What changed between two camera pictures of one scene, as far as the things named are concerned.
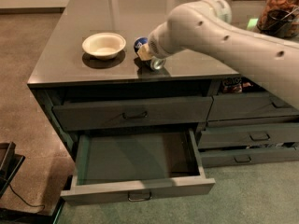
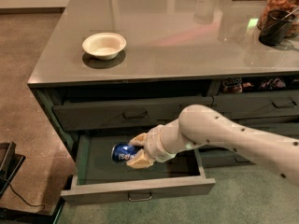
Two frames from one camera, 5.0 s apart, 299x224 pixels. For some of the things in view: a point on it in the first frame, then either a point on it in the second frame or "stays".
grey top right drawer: x=249 y=106 stays
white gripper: x=154 y=46 -> x=154 y=146
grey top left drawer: x=138 y=113 stays
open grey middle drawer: x=135 y=165 stays
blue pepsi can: x=157 y=63 -> x=122 y=152
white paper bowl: x=104 y=45 stays
